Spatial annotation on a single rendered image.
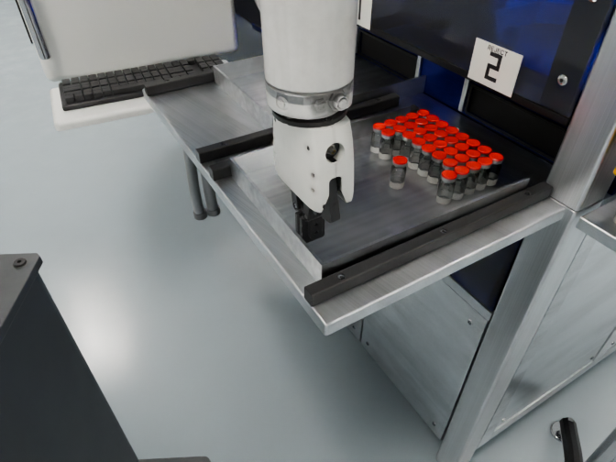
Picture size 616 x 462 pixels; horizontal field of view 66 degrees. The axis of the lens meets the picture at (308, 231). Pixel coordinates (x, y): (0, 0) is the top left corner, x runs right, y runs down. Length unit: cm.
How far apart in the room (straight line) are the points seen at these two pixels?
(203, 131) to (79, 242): 134
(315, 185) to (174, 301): 134
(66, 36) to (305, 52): 98
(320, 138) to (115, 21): 95
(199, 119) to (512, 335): 69
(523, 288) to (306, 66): 58
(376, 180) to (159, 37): 81
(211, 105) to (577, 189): 64
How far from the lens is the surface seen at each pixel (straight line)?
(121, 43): 135
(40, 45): 128
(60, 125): 117
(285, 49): 42
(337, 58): 43
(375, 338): 138
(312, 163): 46
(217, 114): 92
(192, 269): 186
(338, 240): 61
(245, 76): 106
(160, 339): 167
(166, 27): 136
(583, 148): 72
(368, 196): 69
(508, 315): 92
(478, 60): 79
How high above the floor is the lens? 129
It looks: 41 degrees down
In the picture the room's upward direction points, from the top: straight up
